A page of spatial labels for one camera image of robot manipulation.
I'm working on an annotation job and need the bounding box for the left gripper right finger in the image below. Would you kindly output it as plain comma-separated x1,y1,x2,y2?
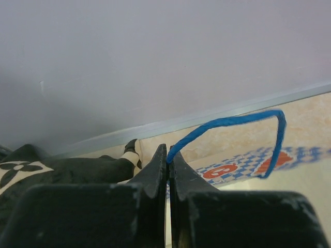
169,154,330,247

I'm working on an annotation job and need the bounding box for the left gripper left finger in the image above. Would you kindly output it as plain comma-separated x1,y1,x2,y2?
1,144,167,247

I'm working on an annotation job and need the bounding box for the checkered paper bag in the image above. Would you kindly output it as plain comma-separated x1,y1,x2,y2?
178,94,330,185

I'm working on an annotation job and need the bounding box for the black floral pillow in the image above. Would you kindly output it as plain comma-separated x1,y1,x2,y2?
1,139,142,229

